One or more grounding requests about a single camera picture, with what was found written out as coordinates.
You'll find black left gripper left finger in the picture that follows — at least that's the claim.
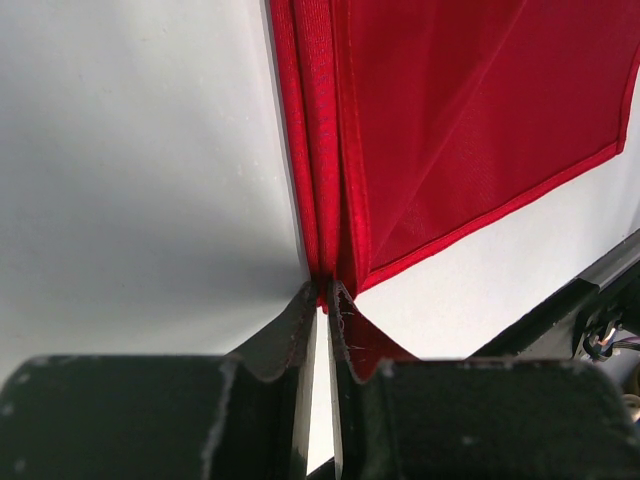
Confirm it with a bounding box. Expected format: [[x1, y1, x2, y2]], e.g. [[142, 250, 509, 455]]
[[1, 283, 317, 479]]

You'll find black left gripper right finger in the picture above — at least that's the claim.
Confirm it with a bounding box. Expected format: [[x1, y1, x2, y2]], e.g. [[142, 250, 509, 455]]
[[327, 282, 639, 479]]

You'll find red satin napkin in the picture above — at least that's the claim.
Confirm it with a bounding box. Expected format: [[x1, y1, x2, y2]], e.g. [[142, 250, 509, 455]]
[[268, 1, 639, 306]]

